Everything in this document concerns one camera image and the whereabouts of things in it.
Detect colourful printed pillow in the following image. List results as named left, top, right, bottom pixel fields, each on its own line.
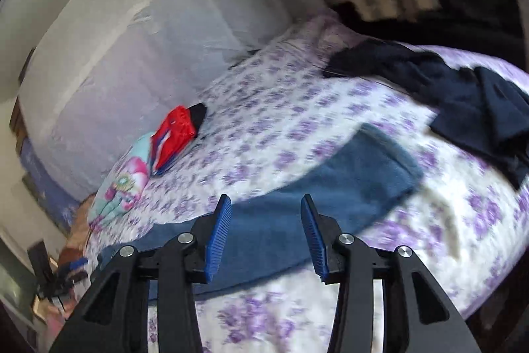
left=87, top=132, right=155, bottom=227

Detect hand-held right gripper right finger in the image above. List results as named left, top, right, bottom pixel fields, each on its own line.
left=300, top=194, right=482, bottom=353

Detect bed with purple floral sheet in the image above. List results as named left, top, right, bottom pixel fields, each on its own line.
left=83, top=14, right=529, bottom=353

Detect blue denim pants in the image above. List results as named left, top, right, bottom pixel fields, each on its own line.
left=97, top=123, right=424, bottom=300

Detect black cloth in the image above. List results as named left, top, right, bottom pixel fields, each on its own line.
left=331, top=0, right=521, bottom=48

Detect red folded garment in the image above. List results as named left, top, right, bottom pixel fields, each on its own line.
left=151, top=106, right=197, bottom=176

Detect dark navy clothes pile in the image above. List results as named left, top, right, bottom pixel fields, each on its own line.
left=322, top=41, right=529, bottom=190

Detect blue wall poster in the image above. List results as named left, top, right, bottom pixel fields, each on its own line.
left=19, top=134, right=79, bottom=234

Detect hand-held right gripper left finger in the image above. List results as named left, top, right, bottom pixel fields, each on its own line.
left=49, top=194, right=233, bottom=353

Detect black folded garment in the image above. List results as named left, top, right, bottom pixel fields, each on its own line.
left=188, top=102, right=208, bottom=139

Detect white lace cover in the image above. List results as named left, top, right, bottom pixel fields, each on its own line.
left=19, top=0, right=323, bottom=197

